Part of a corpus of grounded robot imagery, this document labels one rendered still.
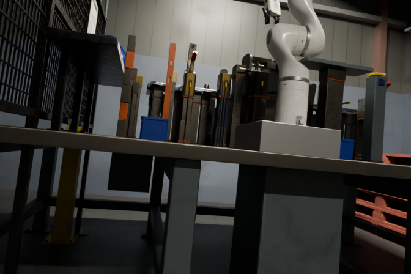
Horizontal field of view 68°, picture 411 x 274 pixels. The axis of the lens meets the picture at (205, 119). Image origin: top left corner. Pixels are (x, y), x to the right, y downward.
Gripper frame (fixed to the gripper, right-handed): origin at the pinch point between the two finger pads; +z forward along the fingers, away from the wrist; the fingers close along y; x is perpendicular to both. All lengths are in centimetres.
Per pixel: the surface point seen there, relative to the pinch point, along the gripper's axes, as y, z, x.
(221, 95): -34, 42, 9
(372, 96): 25, 44, -42
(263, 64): -12.3, 25.1, -1.3
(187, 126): -47, 57, 21
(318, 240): -44, 99, -44
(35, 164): -55, 83, 247
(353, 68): 11, 31, -38
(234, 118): -30, 54, 5
